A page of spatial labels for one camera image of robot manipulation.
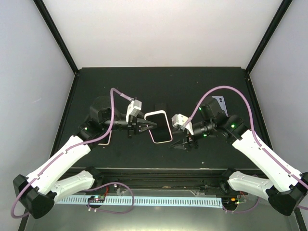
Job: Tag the right black frame post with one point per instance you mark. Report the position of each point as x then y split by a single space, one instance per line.
281 11

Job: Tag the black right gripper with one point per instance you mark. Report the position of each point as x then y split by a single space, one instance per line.
188 136

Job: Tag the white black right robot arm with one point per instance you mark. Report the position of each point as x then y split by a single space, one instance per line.
284 186

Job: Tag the left black frame post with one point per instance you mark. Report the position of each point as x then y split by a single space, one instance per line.
40 5

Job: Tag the pink phone case with ring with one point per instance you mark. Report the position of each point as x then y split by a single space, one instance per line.
162 133

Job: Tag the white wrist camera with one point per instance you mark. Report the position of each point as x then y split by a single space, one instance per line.
133 109
179 122

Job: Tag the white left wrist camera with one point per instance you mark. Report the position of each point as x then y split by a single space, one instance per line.
133 109

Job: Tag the black frame post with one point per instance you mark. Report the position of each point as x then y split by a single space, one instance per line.
40 5
281 11

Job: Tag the light blue slotted cable duct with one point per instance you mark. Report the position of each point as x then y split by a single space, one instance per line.
210 202

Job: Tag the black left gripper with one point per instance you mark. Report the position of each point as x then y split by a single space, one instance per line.
133 125

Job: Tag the small circuit board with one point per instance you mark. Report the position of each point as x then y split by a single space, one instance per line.
96 199

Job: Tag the lilac phone case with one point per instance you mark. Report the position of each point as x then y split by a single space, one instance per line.
220 100

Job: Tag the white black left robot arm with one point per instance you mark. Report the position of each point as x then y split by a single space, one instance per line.
40 190

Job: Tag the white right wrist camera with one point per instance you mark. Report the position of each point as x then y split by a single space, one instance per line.
179 122

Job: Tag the gold rimmed phone case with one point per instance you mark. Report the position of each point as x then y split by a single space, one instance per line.
105 141

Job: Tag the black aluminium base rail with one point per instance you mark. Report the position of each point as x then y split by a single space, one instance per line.
164 179

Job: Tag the black phone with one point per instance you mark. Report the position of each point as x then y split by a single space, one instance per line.
160 106

